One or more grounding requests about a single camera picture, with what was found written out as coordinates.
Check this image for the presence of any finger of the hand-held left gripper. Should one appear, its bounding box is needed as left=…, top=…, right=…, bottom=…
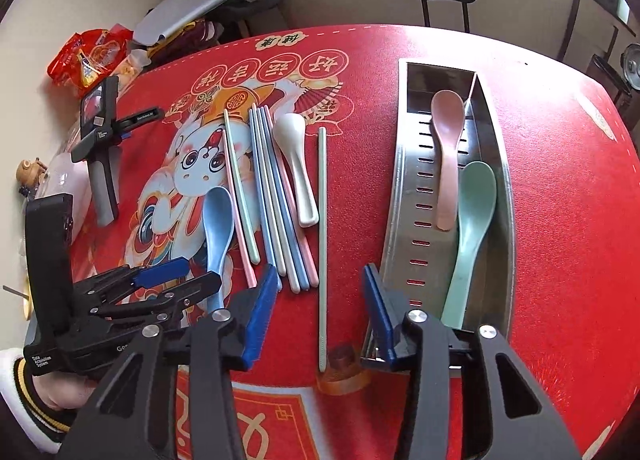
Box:
left=74, top=260, right=190, bottom=313
left=90, top=272, right=222, bottom=329

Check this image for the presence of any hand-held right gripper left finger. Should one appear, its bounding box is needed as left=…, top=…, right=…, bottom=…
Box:
left=57, top=264, right=280, bottom=460

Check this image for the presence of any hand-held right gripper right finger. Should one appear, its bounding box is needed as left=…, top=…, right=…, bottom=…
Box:
left=362, top=264, right=583, bottom=460

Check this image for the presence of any blue spoon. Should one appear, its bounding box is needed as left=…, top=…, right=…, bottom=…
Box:
left=201, top=186, right=236, bottom=315

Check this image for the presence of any blue chopstick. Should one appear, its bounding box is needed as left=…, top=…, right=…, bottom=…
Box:
left=248, top=107, right=279, bottom=285
left=256, top=106, right=299, bottom=294
left=260, top=106, right=309, bottom=291

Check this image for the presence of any steel utensil tray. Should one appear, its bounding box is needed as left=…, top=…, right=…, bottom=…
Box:
left=360, top=58, right=516, bottom=378

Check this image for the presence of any green spoon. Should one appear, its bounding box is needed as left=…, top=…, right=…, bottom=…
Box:
left=440, top=161, right=498, bottom=331

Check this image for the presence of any white spoon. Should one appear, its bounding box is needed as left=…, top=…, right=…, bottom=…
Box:
left=272, top=112, right=319, bottom=227

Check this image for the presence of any pink spoon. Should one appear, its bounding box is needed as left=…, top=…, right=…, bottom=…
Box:
left=430, top=90, right=468, bottom=231

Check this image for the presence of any person's left forearm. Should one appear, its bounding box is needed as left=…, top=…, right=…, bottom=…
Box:
left=0, top=347, right=101, bottom=456

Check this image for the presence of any small brown round stand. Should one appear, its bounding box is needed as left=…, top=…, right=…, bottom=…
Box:
left=316, top=342, right=372, bottom=394

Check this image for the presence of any clear plastic container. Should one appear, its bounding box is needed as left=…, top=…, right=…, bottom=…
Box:
left=39, top=154, right=96, bottom=203

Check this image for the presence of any brown clay figurine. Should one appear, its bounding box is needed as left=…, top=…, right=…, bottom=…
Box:
left=17, top=157, right=49, bottom=197

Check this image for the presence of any red printed table mat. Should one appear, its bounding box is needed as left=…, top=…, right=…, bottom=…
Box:
left=70, top=24, right=640, bottom=460

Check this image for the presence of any black grey handheld device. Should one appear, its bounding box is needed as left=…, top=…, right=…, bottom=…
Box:
left=70, top=74, right=166, bottom=227

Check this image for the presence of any red snack bag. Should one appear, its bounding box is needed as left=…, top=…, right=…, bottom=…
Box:
left=47, top=30, right=136, bottom=95

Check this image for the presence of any dark red cloth pile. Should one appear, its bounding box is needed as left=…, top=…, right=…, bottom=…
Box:
left=147, top=18, right=226, bottom=68

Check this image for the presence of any dark round side table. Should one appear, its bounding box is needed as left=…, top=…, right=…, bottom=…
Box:
left=215, top=0, right=291, bottom=43

